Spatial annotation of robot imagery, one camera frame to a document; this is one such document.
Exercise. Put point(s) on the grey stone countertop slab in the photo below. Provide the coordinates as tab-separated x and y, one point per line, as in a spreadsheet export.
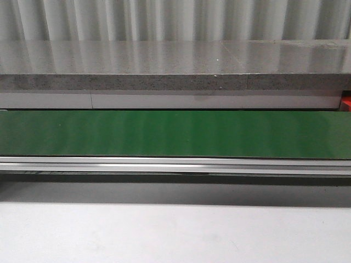
172	65

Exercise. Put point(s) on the red plastic tray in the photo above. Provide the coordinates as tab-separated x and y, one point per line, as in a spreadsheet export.
345	104

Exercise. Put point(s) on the green conveyor belt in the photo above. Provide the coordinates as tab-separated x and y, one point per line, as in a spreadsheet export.
257	134

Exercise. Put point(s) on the white corrugated curtain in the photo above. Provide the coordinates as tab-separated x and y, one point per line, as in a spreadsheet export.
174	20

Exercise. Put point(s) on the aluminium conveyor frame rail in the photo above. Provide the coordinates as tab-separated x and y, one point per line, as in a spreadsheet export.
327	167

